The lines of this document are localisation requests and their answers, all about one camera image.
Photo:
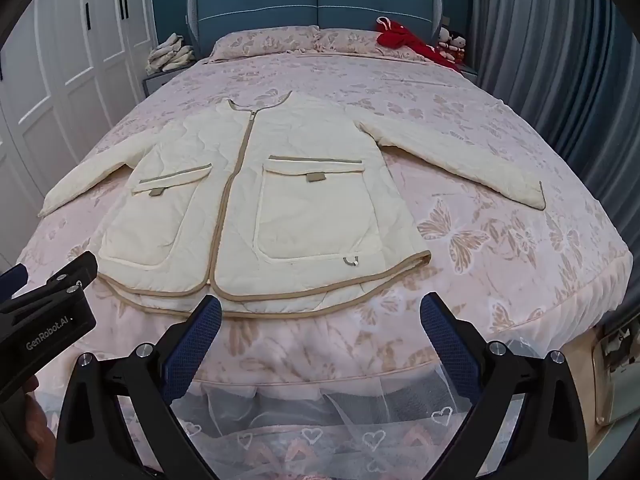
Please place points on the pink floral pillow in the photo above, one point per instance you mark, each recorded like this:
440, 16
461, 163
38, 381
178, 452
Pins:
260, 42
350, 40

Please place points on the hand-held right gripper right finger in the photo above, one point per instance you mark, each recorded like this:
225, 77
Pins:
450, 345

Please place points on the small plush doll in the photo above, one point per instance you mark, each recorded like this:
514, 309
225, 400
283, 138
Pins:
444, 37
457, 45

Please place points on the cream quilted jacket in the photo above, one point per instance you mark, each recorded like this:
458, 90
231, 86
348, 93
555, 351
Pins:
300, 210

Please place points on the person's left hand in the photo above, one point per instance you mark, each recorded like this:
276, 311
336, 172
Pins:
42, 420

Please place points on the white lace bed skirt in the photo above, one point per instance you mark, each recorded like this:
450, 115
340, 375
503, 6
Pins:
310, 420

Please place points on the grey curtain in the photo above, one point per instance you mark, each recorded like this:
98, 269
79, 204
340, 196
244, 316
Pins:
550, 60

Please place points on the folded cream clothes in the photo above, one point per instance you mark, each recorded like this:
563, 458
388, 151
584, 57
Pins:
170, 55

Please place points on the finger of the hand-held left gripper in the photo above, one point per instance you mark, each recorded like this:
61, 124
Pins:
75, 267

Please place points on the blue padded headboard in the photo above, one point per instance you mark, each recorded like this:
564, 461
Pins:
280, 5

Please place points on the red garment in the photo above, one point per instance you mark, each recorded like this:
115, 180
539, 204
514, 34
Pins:
400, 37

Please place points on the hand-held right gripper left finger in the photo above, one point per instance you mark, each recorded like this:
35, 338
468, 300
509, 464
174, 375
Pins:
192, 345

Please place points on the white wardrobe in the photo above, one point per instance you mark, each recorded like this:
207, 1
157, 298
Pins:
65, 60

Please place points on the grey nightstand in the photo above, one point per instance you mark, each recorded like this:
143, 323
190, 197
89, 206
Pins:
470, 70
155, 82

